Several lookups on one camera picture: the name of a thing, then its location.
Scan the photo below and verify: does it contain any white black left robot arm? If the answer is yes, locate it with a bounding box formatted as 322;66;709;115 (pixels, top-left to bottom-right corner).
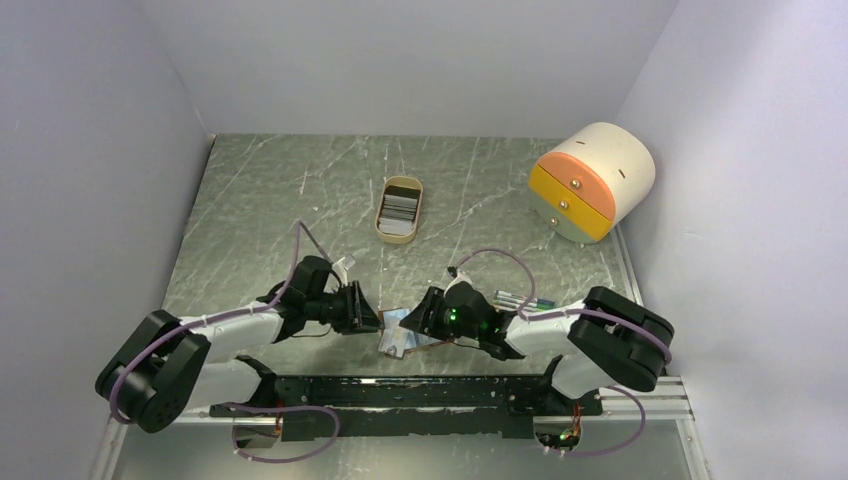
95;256;383;433

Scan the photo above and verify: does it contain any round pastel drawer cabinet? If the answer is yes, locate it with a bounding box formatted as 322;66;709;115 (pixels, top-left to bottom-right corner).
528;122;656;244

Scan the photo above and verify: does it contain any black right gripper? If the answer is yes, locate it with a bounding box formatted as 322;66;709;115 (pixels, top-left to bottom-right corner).
399;286;482;341

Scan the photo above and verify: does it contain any stack of credit cards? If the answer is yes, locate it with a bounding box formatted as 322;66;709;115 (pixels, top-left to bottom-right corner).
377;185;421;236

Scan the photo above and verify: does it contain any brown leather card holder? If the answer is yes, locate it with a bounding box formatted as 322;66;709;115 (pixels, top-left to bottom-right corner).
378;308;445;359

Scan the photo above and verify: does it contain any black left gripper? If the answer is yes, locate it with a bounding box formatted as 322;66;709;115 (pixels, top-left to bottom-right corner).
306;280;385;335

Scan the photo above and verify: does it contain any pack of coloured markers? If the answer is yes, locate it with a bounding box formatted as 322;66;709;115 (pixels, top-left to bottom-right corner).
493;290;557;311

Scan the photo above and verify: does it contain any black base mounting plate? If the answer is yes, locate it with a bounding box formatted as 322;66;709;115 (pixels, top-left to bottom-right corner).
206;374;603;441

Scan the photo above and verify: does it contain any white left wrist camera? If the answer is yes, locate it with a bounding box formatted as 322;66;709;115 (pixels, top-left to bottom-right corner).
332;255;356;286

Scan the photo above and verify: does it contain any beige oval tray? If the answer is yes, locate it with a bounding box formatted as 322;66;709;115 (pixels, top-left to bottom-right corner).
374;176;424;245

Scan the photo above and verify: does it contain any aluminium frame rail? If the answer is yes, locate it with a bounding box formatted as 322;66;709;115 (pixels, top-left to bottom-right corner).
110;250;671;462

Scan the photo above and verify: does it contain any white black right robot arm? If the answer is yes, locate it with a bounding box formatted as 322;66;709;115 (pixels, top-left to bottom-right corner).
399;280;675;414

